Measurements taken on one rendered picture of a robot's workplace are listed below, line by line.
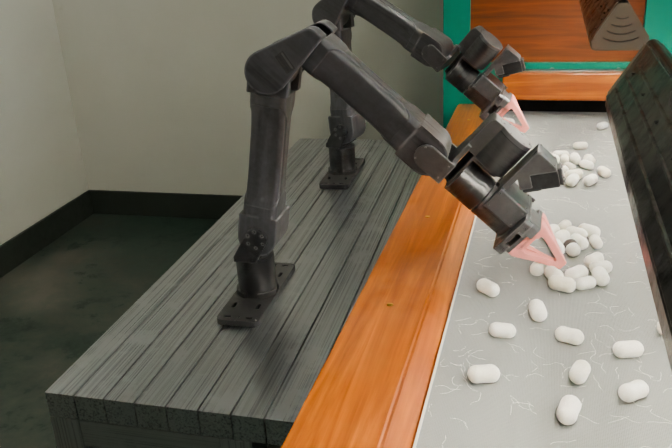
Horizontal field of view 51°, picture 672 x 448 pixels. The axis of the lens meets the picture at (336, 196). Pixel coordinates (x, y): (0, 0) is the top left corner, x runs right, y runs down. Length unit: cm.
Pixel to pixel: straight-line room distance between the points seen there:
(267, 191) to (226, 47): 202
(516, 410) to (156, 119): 267
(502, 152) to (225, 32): 218
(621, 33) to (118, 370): 87
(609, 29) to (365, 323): 56
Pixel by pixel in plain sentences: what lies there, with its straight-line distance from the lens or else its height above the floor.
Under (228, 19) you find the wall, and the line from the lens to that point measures 303.
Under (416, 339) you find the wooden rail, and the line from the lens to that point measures 87.
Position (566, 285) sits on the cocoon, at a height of 76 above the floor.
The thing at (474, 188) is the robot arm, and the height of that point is 88.
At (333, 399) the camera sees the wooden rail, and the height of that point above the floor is 77.
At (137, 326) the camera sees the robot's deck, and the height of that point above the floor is 67.
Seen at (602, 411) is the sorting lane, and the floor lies 74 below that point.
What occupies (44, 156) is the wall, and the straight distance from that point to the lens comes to 332.
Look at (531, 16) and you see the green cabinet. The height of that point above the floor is 99.
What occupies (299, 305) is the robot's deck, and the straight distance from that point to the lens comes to 115.
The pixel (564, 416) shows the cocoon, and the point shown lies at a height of 76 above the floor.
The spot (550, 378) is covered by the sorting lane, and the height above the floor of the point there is 74.
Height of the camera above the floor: 123
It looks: 21 degrees down
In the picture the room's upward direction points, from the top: 3 degrees counter-clockwise
